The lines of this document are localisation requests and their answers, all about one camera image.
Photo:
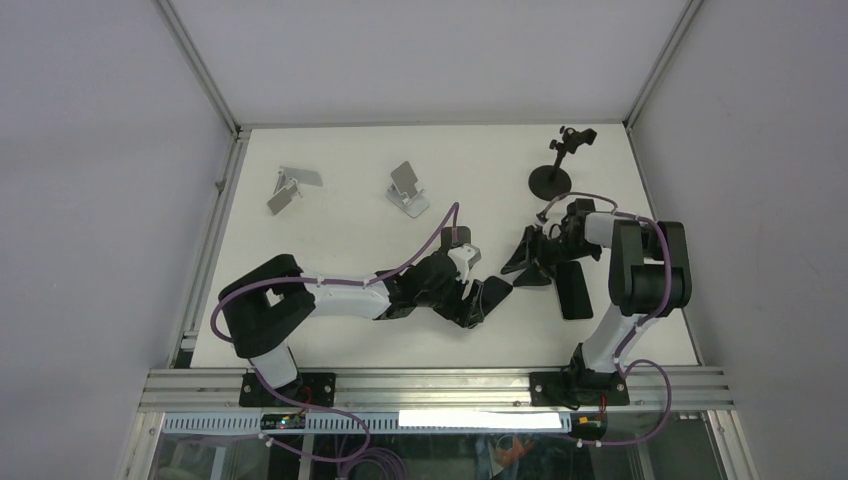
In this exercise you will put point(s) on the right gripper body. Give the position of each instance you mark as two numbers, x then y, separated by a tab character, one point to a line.
561	249

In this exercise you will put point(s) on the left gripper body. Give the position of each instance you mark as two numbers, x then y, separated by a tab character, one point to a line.
447	301

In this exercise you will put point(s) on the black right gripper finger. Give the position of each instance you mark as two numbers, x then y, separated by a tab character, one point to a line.
532	276
526	253

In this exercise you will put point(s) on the black phone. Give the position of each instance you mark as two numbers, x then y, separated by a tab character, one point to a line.
493	291
573	296

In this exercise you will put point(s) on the white folding phone stand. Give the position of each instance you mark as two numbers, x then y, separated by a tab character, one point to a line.
404	191

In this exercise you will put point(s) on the wooden base phone stand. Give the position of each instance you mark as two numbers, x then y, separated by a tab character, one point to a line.
453	237

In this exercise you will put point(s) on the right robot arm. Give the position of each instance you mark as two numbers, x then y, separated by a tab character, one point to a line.
649	276

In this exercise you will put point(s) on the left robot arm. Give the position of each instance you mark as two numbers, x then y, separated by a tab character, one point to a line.
257	313

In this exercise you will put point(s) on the black tall clamp stand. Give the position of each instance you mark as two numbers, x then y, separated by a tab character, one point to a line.
549	181

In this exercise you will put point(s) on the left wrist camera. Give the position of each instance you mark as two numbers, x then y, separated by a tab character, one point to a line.
464	257

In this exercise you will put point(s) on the white slotted cable duct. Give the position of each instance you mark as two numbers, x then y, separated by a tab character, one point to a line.
402	422

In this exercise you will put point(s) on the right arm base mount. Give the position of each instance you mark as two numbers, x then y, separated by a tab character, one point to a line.
565	388

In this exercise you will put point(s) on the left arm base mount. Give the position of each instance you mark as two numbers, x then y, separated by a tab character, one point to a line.
288	391

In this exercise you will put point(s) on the aluminium frame rail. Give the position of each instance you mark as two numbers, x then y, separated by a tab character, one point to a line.
690	388

